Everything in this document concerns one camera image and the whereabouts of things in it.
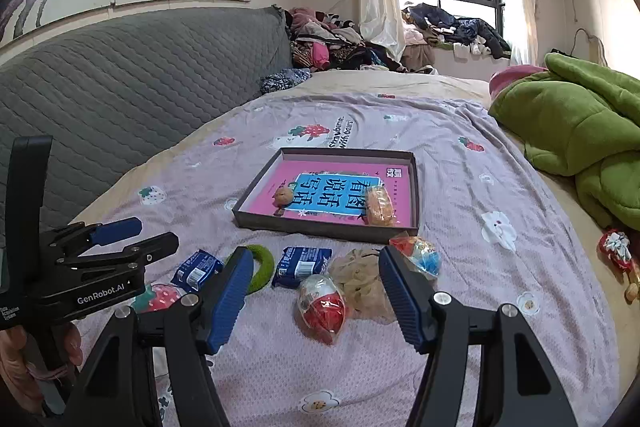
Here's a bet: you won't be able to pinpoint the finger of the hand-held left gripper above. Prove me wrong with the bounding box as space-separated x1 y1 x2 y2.
42 217 143 256
56 232 180 276

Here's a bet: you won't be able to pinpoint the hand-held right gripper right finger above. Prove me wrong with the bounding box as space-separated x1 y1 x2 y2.
378 246 581 427

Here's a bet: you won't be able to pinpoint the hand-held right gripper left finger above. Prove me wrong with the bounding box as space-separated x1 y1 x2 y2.
65 246 255 427

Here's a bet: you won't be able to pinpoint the green fuzzy ring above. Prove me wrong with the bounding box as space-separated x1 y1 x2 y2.
225 244 276 294

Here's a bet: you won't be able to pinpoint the beige mesh drawstring bag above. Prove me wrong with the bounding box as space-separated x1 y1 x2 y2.
327 248 396 323

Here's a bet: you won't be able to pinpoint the grey shallow box tray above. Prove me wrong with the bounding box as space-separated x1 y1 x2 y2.
232 148 420 244

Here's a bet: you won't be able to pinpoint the person's left hand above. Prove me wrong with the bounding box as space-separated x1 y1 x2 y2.
0 322 84 414

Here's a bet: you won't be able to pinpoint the blue snack packet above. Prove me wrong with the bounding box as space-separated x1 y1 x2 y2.
272 246 333 292
171 248 224 293

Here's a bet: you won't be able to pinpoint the egg toy with blue wrapper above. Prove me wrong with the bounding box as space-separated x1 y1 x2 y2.
389 236 442 279

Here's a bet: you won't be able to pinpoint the red white egg toy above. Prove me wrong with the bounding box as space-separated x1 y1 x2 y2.
297 274 347 346

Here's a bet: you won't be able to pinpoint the orange bread packet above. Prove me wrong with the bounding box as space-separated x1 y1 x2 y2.
364 186 401 227

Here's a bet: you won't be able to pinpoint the purple strawberry printed blanket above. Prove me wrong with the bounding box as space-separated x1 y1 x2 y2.
70 94 621 427

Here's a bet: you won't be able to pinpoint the pink book with blue label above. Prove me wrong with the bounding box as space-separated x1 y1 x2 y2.
248 159 413 228

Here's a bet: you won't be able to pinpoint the grey quilted headboard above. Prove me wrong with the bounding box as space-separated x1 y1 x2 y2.
0 6 293 233

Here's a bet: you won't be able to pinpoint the dark blue patterned cloth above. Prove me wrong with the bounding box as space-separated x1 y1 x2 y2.
259 68 312 95

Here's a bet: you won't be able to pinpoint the red white plush ornament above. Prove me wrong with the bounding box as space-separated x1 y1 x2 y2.
598 228 640 303

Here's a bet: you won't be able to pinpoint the pink pillow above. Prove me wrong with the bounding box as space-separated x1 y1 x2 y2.
489 65 548 100

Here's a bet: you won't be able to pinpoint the green fleece blanket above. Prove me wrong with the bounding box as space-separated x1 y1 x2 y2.
489 52 640 230

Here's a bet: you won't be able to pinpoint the pile of mixed clothes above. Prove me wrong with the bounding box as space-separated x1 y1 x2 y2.
287 7 406 72

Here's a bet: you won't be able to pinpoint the dark clothes on windowsill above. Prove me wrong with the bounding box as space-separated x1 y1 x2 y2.
402 3 511 60

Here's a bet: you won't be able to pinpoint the white wire loop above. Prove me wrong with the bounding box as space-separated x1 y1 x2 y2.
572 28 608 68

